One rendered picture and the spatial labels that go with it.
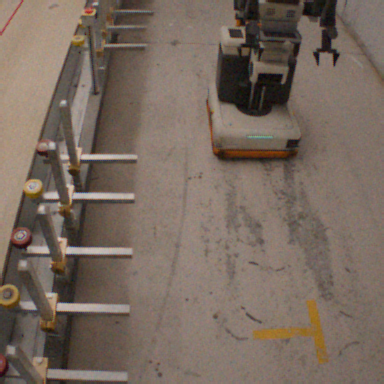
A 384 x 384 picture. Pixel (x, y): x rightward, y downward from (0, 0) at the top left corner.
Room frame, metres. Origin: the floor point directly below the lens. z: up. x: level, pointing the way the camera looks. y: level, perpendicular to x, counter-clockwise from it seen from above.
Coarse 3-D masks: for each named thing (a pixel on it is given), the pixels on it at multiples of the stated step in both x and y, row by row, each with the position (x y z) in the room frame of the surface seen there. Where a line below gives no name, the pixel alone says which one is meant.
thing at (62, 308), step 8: (24, 304) 0.65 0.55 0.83; (32, 304) 0.65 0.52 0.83; (64, 304) 0.67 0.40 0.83; (72, 304) 0.67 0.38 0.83; (80, 304) 0.68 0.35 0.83; (88, 304) 0.68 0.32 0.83; (112, 304) 0.69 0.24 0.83; (120, 304) 0.69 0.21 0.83; (16, 312) 0.63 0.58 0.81; (24, 312) 0.63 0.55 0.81; (32, 312) 0.63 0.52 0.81; (64, 312) 0.65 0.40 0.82; (72, 312) 0.65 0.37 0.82; (80, 312) 0.65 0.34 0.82; (88, 312) 0.65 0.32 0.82; (96, 312) 0.66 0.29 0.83; (104, 312) 0.66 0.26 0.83; (112, 312) 0.66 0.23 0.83; (120, 312) 0.67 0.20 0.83; (128, 312) 0.67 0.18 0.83
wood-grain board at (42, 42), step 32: (32, 0) 3.00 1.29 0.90; (64, 0) 2.99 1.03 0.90; (32, 32) 2.47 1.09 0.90; (64, 32) 2.47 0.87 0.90; (0, 64) 2.07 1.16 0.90; (32, 64) 2.07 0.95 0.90; (64, 64) 2.12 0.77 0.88; (0, 96) 1.75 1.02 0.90; (32, 96) 1.76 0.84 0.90; (0, 128) 1.49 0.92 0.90; (32, 128) 1.50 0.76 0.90; (0, 160) 1.28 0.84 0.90; (32, 160) 1.30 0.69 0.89; (0, 192) 1.10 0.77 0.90; (0, 224) 0.94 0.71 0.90; (0, 256) 0.79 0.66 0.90
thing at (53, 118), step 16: (96, 0) 3.61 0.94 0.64; (80, 32) 2.78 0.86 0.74; (64, 80) 2.16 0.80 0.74; (64, 96) 2.10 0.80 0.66; (48, 112) 1.74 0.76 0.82; (48, 128) 1.68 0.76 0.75; (32, 176) 1.31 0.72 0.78; (32, 208) 1.20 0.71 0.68; (16, 224) 1.01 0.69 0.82; (32, 224) 1.15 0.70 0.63; (16, 256) 0.90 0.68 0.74; (16, 272) 0.85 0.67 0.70; (0, 320) 0.60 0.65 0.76; (0, 336) 0.55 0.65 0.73; (0, 352) 0.50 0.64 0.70
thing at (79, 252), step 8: (32, 248) 0.90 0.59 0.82; (40, 248) 0.90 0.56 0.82; (72, 248) 0.92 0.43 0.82; (80, 248) 0.92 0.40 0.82; (88, 248) 0.93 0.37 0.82; (96, 248) 0.93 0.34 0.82; (104, 248) 0.93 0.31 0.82; (112, 248) 0.94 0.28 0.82; (120, 248) 0.94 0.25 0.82; (128, 248) 0.94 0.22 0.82; (24, 256) 0.87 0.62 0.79; (32, 256) 0.88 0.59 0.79; (40, 256) 0.88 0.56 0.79; (48, 256) 0.89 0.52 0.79; (72, 256) 0.89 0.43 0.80; (80, 256) 0.90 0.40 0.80; (88, 256) 0.90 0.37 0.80; (96, 256) 0.90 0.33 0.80; (104, 256) 0.91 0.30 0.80; (112, 256) 0.91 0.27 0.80; (120, 256) 0.91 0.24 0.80; (128, 256) 0.92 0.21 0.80
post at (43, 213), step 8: (40, 208) 0.86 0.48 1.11; (48, 208) 0.88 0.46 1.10; (40, 216) 0.85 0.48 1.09; (48, 216) 0.86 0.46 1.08; (40, 224) 0.85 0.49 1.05; (48, 224) 0.85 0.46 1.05; (48, 232) 0.85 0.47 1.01; (48, 240) 0.85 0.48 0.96; (56, 240) 0.86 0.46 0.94; (48, 248) 0.85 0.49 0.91; (56, 248) 0.85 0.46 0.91; (56, 256) 0.85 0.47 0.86; (64, 272) 0.85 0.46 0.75
